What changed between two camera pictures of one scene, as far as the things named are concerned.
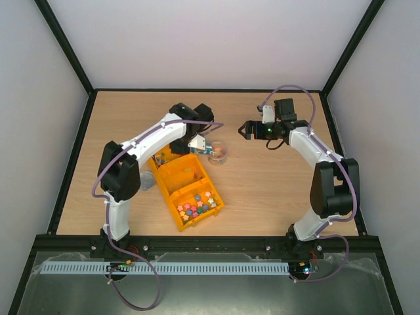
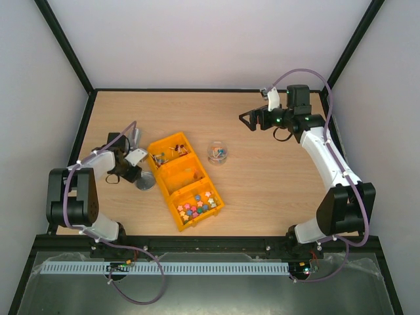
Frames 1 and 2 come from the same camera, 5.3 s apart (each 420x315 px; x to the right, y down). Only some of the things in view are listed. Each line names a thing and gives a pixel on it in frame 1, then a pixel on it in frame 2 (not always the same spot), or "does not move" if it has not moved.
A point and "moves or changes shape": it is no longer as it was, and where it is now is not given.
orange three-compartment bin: x=183 y=181 does not move
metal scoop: x=207 y=150 moves or changes shape
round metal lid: x=147 y=180 does not move
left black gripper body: x=177 y=145 -> x=123 y=170
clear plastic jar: x=220 y=151 does not move
